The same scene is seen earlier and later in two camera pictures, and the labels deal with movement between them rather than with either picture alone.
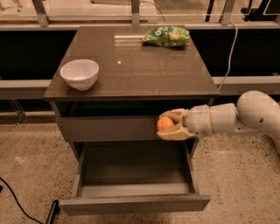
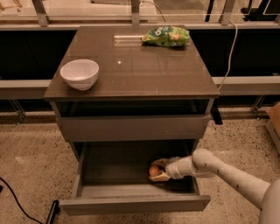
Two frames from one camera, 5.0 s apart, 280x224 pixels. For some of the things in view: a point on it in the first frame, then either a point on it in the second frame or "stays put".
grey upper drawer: x=108 y=129 stays put
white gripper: x=199 y=121 to x=172 y=170
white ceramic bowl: x=81 y=74 stays put
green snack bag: x=167 y=37 stays put
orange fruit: x=164 y=123 to x=153 y=171
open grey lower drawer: x=142 y=176 stays put
